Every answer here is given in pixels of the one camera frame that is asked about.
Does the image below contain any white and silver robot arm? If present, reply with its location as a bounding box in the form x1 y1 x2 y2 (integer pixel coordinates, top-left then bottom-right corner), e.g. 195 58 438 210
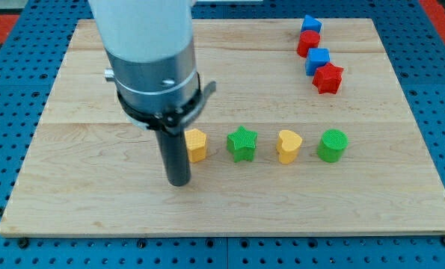
89 0 199 114

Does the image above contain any green star block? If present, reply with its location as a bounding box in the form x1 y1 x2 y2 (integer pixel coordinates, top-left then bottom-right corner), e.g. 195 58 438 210
227 126 258 162

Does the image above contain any yellow pentagon block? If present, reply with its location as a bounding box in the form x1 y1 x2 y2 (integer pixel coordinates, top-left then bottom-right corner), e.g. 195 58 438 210
185 129 208 163

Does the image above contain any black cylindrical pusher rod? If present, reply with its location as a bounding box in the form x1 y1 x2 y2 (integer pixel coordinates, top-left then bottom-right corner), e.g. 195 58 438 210
156 131 191 187

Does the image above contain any yellow heart block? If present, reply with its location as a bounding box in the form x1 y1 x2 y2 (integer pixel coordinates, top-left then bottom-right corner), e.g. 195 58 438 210
276 129 303 164

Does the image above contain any wooden board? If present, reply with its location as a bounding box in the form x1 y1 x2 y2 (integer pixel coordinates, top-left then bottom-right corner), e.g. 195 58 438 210
0 19 445 238

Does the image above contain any green cylinder block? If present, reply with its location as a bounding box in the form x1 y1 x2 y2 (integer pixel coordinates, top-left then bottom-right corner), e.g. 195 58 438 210
317 129 349 163

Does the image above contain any red star block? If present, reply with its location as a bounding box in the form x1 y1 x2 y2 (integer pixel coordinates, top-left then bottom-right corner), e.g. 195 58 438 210
312 62 344 94

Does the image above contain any blue cube block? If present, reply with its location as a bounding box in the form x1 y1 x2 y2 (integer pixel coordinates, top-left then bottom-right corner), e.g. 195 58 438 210
305 48 331 76

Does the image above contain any red cylinder block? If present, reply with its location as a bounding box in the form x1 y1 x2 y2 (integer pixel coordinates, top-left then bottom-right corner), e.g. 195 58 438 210
297 30 320 58

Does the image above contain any blue triangle block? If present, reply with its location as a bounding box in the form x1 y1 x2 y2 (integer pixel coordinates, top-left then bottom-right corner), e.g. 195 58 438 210
301 14 322 33

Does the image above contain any black clamp bracket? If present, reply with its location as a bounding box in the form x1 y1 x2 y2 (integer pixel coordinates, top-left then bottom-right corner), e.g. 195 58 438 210
117 81 216 135

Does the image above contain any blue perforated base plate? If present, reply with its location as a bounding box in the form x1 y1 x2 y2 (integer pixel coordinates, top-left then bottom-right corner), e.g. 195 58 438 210
0 0 445 268

